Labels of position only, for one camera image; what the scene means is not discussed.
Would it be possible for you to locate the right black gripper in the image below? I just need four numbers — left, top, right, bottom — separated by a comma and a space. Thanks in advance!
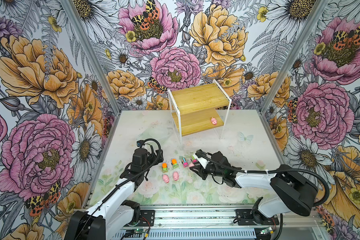
189, 160, 225, 180

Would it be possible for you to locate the right aluminium corner post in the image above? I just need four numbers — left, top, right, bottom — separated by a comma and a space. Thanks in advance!
260, 0, 329, 115

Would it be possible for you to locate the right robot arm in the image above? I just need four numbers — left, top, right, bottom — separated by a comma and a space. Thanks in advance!
190, 150, 318, 224

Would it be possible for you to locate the green orange toy truck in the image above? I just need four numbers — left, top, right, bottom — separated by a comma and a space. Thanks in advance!
171, 159, 179, 169
162, 163, 168, 173

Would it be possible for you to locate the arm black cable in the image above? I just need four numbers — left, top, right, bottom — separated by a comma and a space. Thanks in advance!
195, 149, 331, 207
77, 138, 164, 235

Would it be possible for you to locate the pink toy truck blue top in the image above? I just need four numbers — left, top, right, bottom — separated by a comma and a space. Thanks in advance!
182, 158, 189, 168

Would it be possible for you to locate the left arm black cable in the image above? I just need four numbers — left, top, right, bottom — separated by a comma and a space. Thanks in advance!
77, 138, 164, 235

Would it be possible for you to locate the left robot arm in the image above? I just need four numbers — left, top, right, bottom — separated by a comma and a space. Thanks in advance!
64, 148, 164, 240

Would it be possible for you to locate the left aluminium corner post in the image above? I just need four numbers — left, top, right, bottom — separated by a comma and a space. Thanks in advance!
61, 1, 121, 117

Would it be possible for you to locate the green orange toy truck leftmost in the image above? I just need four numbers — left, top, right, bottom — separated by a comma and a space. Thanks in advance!
162, 163, 168, 173

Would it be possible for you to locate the white vented cable duct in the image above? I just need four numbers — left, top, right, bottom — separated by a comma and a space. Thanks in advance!
111, 228, 257, 240

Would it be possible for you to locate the aluminium front rail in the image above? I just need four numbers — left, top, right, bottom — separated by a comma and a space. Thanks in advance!
141, 205, 321, 229

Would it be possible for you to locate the two-tier bamboo white shelf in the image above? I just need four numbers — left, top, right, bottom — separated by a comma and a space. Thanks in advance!
167, 80, 232, 144

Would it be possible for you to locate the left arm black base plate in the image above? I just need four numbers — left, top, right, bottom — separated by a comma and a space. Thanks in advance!
136, 210, 156, 227

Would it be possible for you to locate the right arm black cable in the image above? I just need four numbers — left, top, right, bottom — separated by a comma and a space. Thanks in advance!
195, 149, 331, 207

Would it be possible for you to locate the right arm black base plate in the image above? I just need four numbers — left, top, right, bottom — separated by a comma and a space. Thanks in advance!
233, 209, 280, 226

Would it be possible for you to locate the aluminium corner post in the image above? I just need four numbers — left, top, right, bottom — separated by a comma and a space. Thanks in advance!
260, 0, 329, 115
61, 1, 121, 117

